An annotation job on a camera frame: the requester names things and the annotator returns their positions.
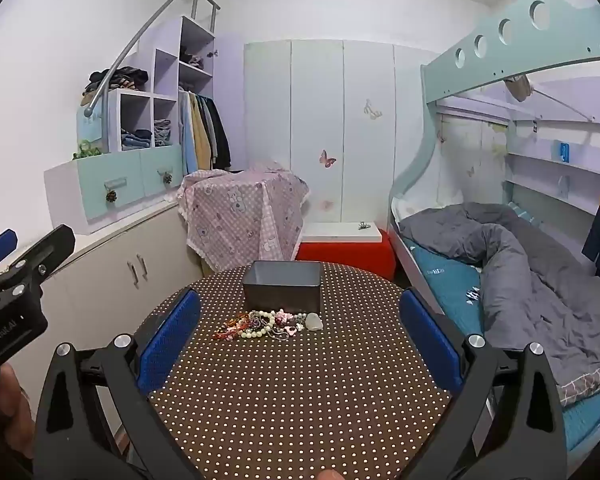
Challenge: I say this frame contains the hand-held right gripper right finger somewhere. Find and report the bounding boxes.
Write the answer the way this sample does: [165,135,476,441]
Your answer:
[399,287,568,480]

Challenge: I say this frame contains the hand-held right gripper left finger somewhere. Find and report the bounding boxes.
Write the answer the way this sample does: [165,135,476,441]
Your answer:
[32,289,203,480]

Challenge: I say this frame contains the pile of bead jewelry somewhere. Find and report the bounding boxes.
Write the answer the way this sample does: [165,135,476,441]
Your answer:
[212,309,326,343]

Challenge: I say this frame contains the grey metal box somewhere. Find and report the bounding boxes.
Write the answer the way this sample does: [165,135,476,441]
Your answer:
[242,260,324,314]

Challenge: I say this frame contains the person's left hand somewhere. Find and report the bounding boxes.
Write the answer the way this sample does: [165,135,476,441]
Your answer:
[0,362,35,461]

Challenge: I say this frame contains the teal bed sheet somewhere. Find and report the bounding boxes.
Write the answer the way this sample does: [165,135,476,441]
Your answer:
[412,247,600,453]

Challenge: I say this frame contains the beige floor cabinet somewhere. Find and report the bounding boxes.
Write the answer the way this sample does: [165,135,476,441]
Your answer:
[10,200,203,411]

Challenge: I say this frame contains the grey duvet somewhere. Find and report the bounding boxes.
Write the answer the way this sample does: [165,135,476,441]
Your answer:
[397,202,600,403]

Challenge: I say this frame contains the lilac staircase shelf cabinet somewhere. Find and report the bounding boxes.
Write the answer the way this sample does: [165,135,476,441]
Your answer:
[44,15,217,236]

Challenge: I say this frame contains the red stool with white top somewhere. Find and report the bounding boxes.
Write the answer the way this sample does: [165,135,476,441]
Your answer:
[295,221,397,282]

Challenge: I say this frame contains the pink checked bear cloth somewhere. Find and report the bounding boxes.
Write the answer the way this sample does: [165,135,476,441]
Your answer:
[176,161,310,277]

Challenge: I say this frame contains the brown polka dot tablecloth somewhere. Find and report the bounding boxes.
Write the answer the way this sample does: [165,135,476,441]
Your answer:
[132,261,456,480]

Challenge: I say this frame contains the folded blue jeans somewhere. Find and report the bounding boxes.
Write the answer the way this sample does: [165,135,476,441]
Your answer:
[121,129,153,151]

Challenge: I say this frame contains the folded grey clothes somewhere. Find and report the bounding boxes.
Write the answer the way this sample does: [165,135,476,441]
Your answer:
[152,119,173,148]

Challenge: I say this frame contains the heap of dark clothes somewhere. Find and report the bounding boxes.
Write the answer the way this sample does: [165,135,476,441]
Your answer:
[82,66,150,96]

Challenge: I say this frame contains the row of hanging clothes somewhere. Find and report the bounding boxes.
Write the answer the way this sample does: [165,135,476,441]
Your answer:
[179,89,232,175]

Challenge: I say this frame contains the grey metal handrail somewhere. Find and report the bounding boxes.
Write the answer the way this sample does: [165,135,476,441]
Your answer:
[85,0,221,118]

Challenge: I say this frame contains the white wardrobe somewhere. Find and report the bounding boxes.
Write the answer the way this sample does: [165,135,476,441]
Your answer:
[243,39,441,226]

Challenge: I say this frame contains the beige hanging object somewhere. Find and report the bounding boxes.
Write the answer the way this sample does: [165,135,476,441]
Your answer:
[510,75,533,102]

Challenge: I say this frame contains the teal bunk bed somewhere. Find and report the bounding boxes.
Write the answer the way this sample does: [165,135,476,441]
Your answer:
[389,0,600,456]

